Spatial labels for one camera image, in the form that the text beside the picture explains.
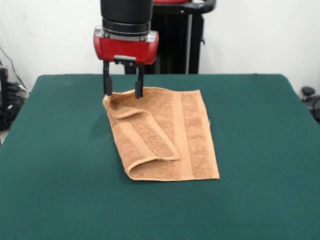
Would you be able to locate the black box with red light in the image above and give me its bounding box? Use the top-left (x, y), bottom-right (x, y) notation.
top-left (0, 66), bottom-right (10, 111)

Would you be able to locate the dark green table cloth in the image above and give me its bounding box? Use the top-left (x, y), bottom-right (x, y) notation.
top-left (0, 73), bottom-right (320, 240)

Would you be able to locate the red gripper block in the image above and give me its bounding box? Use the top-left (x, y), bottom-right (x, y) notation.
top-left (93, 33), bottom-right (160, 99)

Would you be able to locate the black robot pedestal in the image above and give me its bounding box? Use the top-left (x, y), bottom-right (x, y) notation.
top-left (123, 0), bottom-right (217, 75)

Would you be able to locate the tan terry towel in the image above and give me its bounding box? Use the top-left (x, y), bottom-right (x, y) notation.
top-left (102, 86), bottom-right (221, 181)

